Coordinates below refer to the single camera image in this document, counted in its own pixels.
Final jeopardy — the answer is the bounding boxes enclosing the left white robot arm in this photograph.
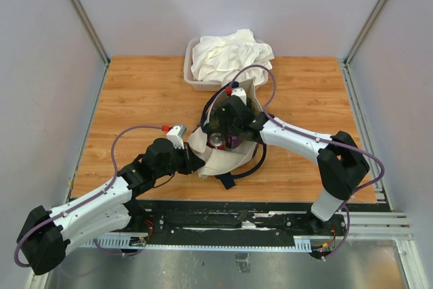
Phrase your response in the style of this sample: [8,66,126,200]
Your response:
[14,138,205,275]

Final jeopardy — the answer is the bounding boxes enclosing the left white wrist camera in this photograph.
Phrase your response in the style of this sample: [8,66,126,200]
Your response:
[166,124,187,150]

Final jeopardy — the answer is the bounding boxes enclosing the purple soda can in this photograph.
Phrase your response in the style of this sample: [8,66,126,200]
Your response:
[227,135,242,149]

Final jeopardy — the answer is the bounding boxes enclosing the left aluminium frame post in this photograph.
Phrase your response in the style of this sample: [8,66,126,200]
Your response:
[69,0,110,67]

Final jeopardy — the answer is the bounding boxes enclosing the red soda can front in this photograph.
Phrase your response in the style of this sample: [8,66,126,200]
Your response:
[208,132,225,150]

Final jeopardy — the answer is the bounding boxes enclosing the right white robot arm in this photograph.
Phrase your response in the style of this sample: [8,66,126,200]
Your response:
[215,95,370,235]

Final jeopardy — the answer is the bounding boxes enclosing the white crumpled cloth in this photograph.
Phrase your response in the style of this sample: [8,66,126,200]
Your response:
[190,28,275,85]

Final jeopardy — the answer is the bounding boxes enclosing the beige canvas tote bag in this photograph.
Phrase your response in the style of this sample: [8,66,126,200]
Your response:
[187,80,267,190]

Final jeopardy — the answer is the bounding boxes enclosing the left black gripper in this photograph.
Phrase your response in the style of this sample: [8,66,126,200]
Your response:
[155,142,205,179]

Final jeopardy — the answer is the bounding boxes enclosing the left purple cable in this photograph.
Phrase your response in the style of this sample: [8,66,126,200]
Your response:
[13,124,166,267]

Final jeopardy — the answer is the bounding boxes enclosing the aluminium frame post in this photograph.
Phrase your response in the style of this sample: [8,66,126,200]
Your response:
[342,0,389,66]
[69,0,110,67]

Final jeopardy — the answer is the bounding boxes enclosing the purple cable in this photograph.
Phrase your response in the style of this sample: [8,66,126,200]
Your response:
[13,124,166,267]
[228,64,386,198]

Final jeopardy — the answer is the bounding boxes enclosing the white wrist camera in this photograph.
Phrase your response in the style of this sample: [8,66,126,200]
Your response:
[166,124,187,150]
[225,87,248,104]

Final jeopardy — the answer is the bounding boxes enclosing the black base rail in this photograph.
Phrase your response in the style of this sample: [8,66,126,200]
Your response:
[90,199,347,250]

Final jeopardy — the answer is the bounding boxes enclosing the clear plastic bin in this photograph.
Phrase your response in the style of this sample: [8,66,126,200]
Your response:
[183,37,271,92]

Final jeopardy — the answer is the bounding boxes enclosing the right aluminium frame post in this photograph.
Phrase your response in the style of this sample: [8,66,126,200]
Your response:
[342,0,389,66]

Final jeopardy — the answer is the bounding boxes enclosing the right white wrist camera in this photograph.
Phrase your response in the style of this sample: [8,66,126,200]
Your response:
[225,87,248,104]

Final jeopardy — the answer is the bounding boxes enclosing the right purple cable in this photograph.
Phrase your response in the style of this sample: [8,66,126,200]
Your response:
[228,64,386,198]

